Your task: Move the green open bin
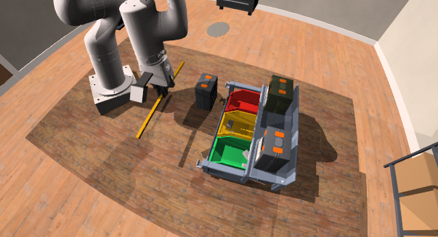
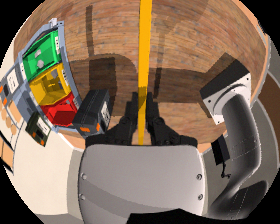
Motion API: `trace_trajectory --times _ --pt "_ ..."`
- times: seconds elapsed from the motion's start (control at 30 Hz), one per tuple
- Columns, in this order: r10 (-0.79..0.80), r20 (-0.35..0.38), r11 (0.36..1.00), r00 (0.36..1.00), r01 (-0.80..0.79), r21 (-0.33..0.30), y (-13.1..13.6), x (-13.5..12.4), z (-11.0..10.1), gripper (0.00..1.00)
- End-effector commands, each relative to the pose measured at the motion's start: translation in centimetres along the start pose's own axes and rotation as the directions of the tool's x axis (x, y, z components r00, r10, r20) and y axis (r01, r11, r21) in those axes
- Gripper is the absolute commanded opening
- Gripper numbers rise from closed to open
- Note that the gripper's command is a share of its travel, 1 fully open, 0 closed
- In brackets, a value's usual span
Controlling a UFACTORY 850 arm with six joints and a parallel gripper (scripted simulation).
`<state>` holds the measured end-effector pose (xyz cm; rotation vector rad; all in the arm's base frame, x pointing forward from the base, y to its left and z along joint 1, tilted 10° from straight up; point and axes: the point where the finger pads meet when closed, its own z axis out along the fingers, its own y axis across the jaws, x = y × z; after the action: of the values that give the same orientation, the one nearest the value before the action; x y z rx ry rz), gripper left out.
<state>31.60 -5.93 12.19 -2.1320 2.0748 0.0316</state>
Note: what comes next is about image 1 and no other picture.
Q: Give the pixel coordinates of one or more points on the red open bin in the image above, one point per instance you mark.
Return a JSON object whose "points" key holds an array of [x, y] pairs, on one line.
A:
{"points": [[243, 100]]}

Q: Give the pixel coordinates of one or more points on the orange bar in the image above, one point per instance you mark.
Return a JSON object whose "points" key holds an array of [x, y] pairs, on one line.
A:
{"points": [[155, 107]]}

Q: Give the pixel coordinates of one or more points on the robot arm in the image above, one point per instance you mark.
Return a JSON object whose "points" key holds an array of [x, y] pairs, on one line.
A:
{"points": [[147, 29]]}

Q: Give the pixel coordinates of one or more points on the green bin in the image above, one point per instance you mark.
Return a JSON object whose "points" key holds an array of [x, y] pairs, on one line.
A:
{"points": [[229, 149]]}

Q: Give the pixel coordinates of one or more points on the grey metal shelf rack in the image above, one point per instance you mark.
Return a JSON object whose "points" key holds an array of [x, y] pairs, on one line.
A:
{"points": [[289, 122]]}

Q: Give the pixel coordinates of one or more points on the yellow open bin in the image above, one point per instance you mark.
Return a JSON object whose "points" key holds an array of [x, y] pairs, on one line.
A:
{"points": [[243, 125]]}

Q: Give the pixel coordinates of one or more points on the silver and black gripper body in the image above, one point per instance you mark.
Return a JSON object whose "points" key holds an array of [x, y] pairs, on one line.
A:
{"points": [[160, 70]]}

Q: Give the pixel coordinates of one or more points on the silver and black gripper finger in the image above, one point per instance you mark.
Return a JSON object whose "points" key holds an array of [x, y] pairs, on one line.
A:
{"points": [[164, 90], [158, 89]]}

